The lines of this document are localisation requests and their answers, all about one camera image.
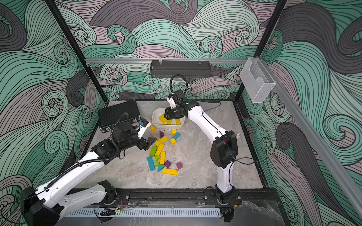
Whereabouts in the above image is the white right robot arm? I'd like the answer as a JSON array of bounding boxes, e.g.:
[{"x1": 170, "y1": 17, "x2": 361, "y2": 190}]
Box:
[{"x1": 164, "y1": 98, "x2": 239, "y2": 205}]

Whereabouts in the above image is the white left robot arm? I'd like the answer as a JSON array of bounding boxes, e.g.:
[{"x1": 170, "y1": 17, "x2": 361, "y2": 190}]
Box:
[{"x1": 20, "y1": 136, "x2": 156, "y2": 226}]

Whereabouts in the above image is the green rectangular block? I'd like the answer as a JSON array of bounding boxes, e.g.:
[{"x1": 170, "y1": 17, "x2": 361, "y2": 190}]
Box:
[{"x1": 150, "y1": 146, "x2": 157, "y2": 157}]

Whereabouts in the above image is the yellow upright long block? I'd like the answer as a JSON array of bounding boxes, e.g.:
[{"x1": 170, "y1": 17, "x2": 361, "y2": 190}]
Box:
[{"x1": 155, "y1": 143, "x2": 165, "y2": 156}]

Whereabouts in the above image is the yellow slanted long block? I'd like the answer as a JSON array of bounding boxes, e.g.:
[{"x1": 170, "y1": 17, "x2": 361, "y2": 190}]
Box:
[{"x1": 154, "y1": 136, "x2": 168, "y2": 147}]

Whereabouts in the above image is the light green arch block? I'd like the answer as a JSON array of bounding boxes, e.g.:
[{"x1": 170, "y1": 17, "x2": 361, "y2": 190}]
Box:
[{"x1": 154, "y1": 156, "x2": 161, "y2": 167}]

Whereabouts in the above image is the white plastic tub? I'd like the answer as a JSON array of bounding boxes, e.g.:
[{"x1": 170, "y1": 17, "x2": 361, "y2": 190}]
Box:
[{"x1": 151, "y1": 108, "x2": 185, "y2": 130}]

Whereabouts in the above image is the teal long block at left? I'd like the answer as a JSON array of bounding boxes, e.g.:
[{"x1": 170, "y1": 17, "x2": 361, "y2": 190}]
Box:
[{"x1": 147, "y1": 156, "x2": 156, "y2": 171}]

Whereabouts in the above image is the teal short block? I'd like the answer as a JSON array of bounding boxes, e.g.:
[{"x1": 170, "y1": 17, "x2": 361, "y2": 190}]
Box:
[{"x1": 173, "y1": 132, "x2": 181, "y2": 140}]

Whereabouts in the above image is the teal triangle block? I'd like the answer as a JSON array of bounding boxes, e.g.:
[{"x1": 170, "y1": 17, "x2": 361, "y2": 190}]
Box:
[{"x1": 157, "y1": 164, "x2": 165, "y2": 172}]

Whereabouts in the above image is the yellow small cube block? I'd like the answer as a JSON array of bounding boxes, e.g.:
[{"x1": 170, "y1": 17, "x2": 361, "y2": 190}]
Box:
[{"x1": 170, "y1": 138, "x2": 176, "y2": 145}]

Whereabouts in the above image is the purple cube block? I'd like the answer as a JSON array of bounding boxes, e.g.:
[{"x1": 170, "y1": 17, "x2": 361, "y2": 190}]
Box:
[{"x1": 165, "y1": 160, "x2": 171, "y2": 168}]

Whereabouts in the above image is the black aluminium carrying case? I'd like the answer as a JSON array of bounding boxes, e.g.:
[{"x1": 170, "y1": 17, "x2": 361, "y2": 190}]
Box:
[{"x1": 98, "y1": 100, "x2": 141, "y2": 133}]

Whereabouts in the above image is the magenta cube block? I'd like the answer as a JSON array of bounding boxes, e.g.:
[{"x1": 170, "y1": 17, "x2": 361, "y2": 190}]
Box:
[{"x1": 176, "y1": 162, "x2": 183, "y2": 170}]

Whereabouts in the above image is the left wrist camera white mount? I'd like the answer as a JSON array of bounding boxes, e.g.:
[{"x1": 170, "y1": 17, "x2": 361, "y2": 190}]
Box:
[{"x1": 137, "y1": 118, "x2": 151, "y2": 139}]

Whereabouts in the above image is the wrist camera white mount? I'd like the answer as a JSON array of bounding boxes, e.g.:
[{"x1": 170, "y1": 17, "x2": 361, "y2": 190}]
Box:
[
  {"x1": 167, "y1": 94, "x2": 177, "y2": 109},
  {"x1": 137, "y1": 118, "x2": 151, "y2": 139}
]

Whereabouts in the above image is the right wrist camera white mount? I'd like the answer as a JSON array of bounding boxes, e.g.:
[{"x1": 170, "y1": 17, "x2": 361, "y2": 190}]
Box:
[{"x1": 167, "y1": 94, "x2": 177, "y2": 109}]

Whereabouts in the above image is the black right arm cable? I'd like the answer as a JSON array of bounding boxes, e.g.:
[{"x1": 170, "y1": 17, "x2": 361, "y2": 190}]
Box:
[{"x1": 169, "y1": 74, "x2": 189, "y2": 98}]

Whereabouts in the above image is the black wall-mounted tray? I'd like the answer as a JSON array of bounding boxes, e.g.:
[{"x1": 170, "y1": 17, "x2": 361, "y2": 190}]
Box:
[{"x1": 150, "y1": 60, "x2": 211, "y2": 79}]

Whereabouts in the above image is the white slotted cable duct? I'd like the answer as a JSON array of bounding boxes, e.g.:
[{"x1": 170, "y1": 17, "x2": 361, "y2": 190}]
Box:
[{"x1": 67, "y1": 207, "x2": 221, "y2": 218}]

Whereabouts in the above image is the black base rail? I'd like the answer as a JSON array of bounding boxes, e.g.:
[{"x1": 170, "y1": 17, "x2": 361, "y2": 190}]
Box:
[{"x1": 111, "y1": 188, "x2": 281, "y2": 209}]

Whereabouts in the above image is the clear acrylic wall holder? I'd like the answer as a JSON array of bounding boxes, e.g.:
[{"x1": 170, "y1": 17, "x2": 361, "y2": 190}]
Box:
[{"x1": 240, "y1": 57, "x2": 276, "y2": 103}]

